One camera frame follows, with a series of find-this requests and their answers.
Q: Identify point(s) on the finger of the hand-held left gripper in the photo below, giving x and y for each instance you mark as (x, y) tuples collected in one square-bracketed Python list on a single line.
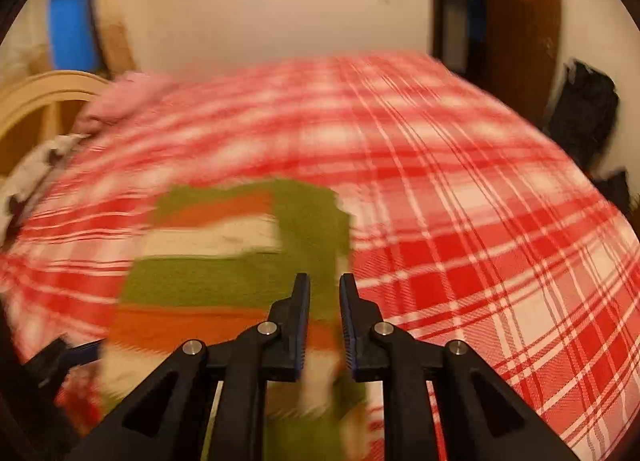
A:
[(82, 352)]

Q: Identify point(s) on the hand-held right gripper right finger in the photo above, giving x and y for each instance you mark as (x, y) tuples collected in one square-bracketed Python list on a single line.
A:
[(348, 328)]

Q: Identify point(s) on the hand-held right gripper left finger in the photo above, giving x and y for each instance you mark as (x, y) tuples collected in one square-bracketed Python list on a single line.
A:
[(301, 326)]

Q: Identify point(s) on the green striped knit sweater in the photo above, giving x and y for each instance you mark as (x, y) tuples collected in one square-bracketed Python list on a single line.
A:
[(310, 221)]

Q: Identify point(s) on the red plaid blanket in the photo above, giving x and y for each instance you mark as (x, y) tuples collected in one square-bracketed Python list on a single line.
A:
[(450, 191)]

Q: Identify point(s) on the patterned pillow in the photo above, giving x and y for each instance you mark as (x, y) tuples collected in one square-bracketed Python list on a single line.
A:
[(30, 171)]

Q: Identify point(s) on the wooden bed headboard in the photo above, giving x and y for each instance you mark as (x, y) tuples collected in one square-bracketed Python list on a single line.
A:
[(30, 96)]

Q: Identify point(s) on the blue window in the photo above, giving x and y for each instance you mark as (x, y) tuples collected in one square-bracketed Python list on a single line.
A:
[(72, 21)]

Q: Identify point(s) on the brown wooden door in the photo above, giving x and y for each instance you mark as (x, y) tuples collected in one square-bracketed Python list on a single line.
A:
[(520, 41)]

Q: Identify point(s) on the black clothing on wall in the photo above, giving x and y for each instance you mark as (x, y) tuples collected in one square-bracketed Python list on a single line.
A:
[(585, 106)]

